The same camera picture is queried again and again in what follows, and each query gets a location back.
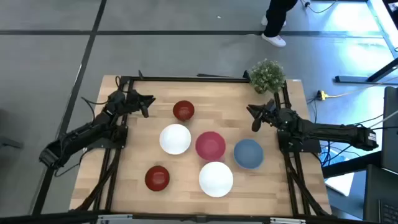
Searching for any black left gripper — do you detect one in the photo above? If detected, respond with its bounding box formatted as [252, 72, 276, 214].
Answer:
[123, 89, 156, 119]

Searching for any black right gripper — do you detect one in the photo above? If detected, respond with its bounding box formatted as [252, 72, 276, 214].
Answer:
[246, 98, 281, 133]

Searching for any small red black bowl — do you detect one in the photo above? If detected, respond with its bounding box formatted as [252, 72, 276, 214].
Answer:
[144, 165, 170, 192]
[172, 100, 195, 122]

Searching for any blue bowl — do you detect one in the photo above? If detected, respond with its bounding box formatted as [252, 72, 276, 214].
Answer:
[233, 138, 265, 170]

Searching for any green potted plant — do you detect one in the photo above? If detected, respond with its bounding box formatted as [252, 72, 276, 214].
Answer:
[249, 58, 286, 95]

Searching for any white bowl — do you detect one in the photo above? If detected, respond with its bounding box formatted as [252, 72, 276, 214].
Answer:
[159, 123, 192, 156]
[198, 161, 234, 198]

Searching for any pink bowl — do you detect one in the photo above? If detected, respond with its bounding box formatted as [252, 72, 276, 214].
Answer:
[195, 131, 227, 162]

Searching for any person's leg with white shoe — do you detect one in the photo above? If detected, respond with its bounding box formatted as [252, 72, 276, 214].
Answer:
[260, 0, 299, 48]

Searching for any black desk leg base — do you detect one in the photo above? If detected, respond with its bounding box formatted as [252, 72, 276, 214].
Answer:
[335, 57, 398, 85]

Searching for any white paper sheet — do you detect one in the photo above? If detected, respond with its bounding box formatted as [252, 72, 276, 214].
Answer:
[324, 172, 356, 197]

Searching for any black computer monitor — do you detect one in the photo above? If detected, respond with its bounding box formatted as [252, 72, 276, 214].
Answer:
[381, 86, 398, 174]

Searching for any black laptop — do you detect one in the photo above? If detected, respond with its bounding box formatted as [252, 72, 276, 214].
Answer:
[363, 164, 398, 223]

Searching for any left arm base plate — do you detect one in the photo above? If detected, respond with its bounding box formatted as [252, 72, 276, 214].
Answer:
[92, 124, 129, 150]

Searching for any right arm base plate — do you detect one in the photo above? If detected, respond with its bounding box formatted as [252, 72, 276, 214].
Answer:
[276, 129, 322, 154]

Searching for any yellow extension cable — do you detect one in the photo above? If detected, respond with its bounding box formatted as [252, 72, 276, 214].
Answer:
[326, 81, 383, 98]

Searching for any grey metal bracket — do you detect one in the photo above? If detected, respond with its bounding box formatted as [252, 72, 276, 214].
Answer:
[97, 213, 134, 224]
[269, 217, 307, 224]

